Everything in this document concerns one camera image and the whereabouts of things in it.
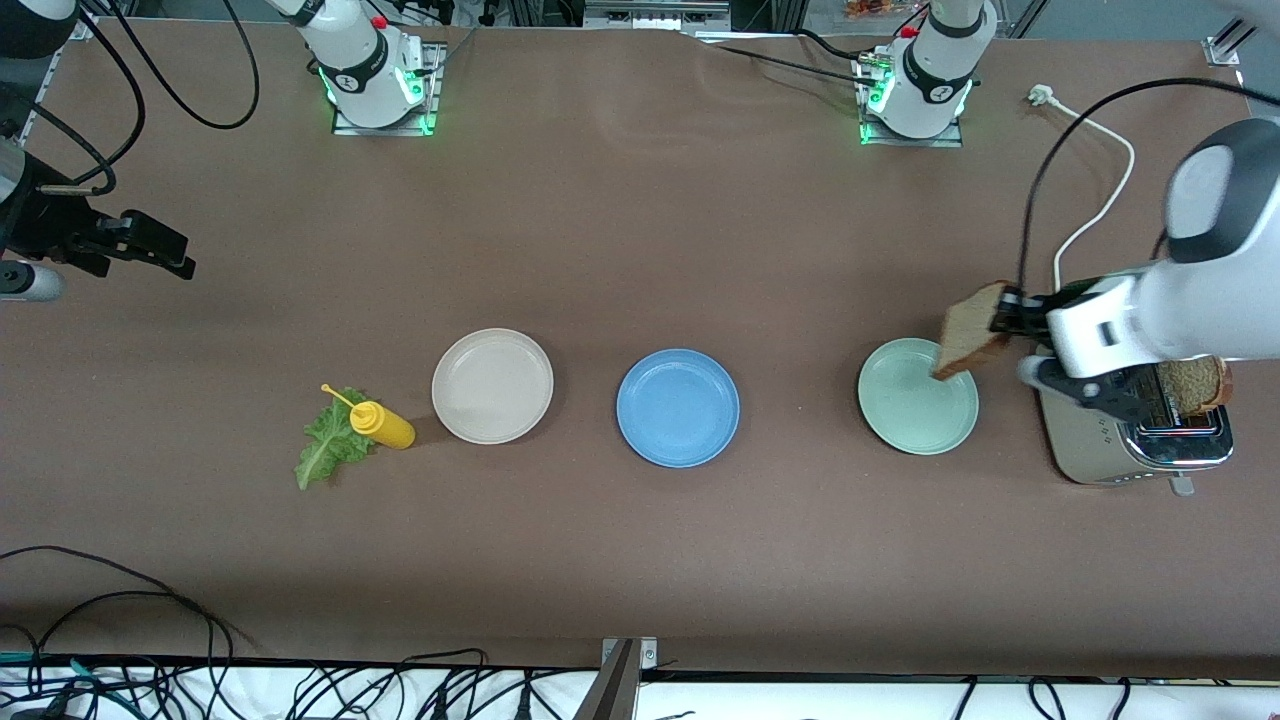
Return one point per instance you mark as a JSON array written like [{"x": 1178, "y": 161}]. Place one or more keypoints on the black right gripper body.
[{"x": 42, "y": 226}]

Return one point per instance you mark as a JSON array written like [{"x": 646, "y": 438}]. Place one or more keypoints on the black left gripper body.
[{"x": 1030, "y": 312}]

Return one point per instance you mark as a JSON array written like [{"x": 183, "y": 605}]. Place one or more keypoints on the brown bread slice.
[
  {"x": 1195, "y": 385},
  {"x": 968, "y": 335}
]

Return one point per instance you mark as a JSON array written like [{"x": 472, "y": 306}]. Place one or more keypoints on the green lettuce leaf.
[{"x": 325, "y": 450}]

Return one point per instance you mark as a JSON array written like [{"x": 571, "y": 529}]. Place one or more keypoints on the yellow mustard squeeze bottle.
[{"x": 387, "y": 428}]

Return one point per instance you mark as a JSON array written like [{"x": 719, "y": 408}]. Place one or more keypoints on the light green plate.
[{"x": 910, "y": 410}]

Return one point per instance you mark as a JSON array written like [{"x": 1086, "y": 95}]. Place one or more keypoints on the blue plate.
[{"x": 678, "y": 408}]

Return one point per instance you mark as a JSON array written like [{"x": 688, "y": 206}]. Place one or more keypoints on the beige plate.
[{"x": 492, "y": 386}]

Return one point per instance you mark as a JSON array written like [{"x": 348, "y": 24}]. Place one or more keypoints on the beige chrome toaster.
[{"x": 1085, "y": 450}]

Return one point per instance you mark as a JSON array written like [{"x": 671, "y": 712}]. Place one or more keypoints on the orange packet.
[{"x": 870, "y": 8}]

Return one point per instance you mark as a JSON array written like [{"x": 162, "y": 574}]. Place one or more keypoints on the aluminium corner profile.
[{"x": 1222, "y": 50}]

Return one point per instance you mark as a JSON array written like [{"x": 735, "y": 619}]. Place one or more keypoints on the aluminium table edge rail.
[{"x": 45, "y": 85}]

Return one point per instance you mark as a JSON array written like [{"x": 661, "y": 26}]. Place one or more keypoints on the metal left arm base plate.
[{"x": 950, "y": 141}]

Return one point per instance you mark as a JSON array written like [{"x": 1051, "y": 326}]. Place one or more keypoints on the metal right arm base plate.
[{"x": 350, "y": 128}]

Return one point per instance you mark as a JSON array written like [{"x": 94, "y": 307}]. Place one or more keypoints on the aluminium frame block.
[{"x": 655, "y": 12}]

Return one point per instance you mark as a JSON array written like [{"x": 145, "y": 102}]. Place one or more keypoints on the aluminium profile post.
[{"x": 615, "y": 690}]

